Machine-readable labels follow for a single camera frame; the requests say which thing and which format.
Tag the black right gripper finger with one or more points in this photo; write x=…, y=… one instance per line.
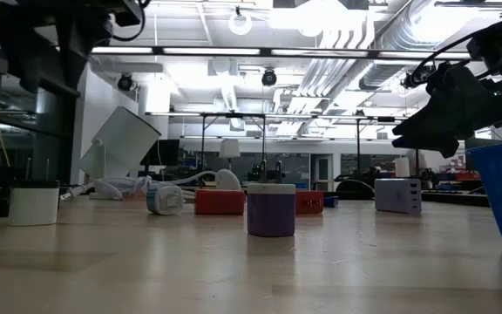
x=434, y=147
x=429, y=120

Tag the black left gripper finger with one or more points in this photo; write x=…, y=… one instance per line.
x=29, y=65
x=76, y=48

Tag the grey multiport charger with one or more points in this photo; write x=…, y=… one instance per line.
x=397, y=196

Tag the red charger block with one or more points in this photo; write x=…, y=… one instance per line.
x=310, y=202
x=219, y=202

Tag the purple charger with white top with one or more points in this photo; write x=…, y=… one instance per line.
x=271, y=216

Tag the red storage bin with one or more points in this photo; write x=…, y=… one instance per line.
x=466, y=176

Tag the black ceiling spotlight cluster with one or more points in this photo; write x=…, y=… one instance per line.
x=409, y=81

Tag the long ceiling light bar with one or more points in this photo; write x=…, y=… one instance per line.
x=157, y=50

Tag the black computer monitor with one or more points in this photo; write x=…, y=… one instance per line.
x=161, y=152

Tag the white charger with black top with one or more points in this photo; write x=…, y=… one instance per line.
x=33, y=207

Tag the teal and white charger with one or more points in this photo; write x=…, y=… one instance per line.
x=166, y=200

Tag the black aluminium table frame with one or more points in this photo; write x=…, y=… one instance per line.
x=456, y=199

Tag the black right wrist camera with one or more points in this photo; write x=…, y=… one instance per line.
x=499, y=48

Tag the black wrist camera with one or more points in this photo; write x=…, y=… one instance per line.
x=125, y=12
x=499, y=48

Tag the black round ceiling camera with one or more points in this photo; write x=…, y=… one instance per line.
x=125, y=82
x=269, y=78

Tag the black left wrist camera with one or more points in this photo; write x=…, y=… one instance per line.
x=125, y=12

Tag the black metal rig frame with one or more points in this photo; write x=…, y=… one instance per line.
x=203, y=152
x=358, y=144

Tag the silver spiral ventilation duct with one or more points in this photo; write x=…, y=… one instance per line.
x=412, y=26

